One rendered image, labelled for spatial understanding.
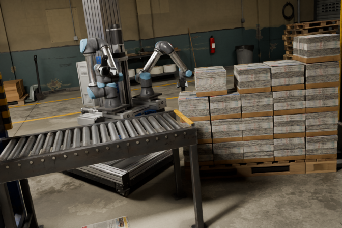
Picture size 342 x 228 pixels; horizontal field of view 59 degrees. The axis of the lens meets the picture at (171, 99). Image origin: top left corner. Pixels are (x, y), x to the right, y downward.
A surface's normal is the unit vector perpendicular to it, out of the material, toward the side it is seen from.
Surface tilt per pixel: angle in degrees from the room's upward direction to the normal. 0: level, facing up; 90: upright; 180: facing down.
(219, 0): 90
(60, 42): 90
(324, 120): 90
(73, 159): 90
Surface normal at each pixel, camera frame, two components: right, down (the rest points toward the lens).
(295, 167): -0.07, 0.23
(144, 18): 0.27, 0.19
